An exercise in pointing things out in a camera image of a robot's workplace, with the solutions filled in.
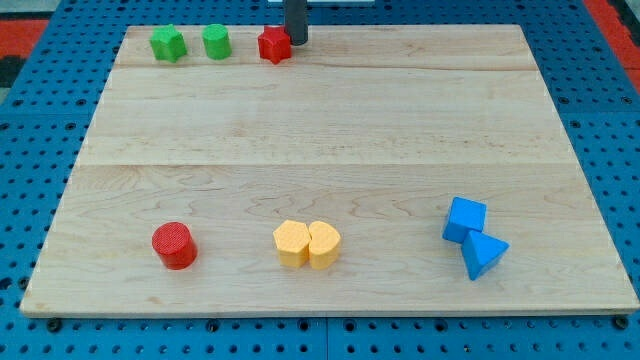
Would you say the red star block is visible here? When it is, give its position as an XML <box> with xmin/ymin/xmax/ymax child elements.
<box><xmin>257</xmin><ymin>26</ymin><xmax>292</xmax><ymax>64</ymax></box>

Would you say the green star block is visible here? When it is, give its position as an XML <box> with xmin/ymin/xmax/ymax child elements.
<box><xmin>149</xmin><ymin>24</ymin><xmax>187</xmax><ymax>63</ymax></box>

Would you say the yellow hexagon block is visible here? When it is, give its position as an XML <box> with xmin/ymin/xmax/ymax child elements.
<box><xmin>273</xmin><ymin>220</ymin><xmax>311</xmax><ymax>268</ymax></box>

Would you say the yellow heart block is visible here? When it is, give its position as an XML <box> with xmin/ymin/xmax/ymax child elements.
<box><xmin>309</xmin><ymin>221</ymin><xmax>342</xmax><ymax>270</ymax></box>

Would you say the light wooden board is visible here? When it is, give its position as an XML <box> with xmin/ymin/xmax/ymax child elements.
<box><xmin>20</xmin><ymin>25</ymin><xmax>639</xmax><ymax>319</ymax></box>

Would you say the blue cube block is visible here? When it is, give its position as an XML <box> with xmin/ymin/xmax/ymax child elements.
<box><xmin>442</xmin><ymin>197</ymin><xmax>487</xmax><ymax>243</ymax></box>

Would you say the red cylinder block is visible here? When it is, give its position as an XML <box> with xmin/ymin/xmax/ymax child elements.
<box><xmin>152</xmin><ymin>222</ymin><xmax>198</xmax><ymax>270</ymax></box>

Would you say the green cylinder block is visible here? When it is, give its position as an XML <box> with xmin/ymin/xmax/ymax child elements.
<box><xmin>202</xmin><ymin>24</ymin><xmax>232</xmax><ymax>60</ymax></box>

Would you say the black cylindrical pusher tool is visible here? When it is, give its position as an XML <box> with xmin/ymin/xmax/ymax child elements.
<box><xmin>283</xmin><ymin>0</ymin><xmax>308</xmax><ymax>46</ymax></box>

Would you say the blue triangle block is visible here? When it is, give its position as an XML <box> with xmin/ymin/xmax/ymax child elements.
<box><xmin>461</xmin><ymin>230</ymin><xmax>510</xmax><ymax>281</ymax></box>

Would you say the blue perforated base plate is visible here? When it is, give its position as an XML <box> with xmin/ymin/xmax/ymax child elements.
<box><xmin>1</xmin><ymin>0</ymin><xmax>639</xmax><ymax>359</ymax></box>

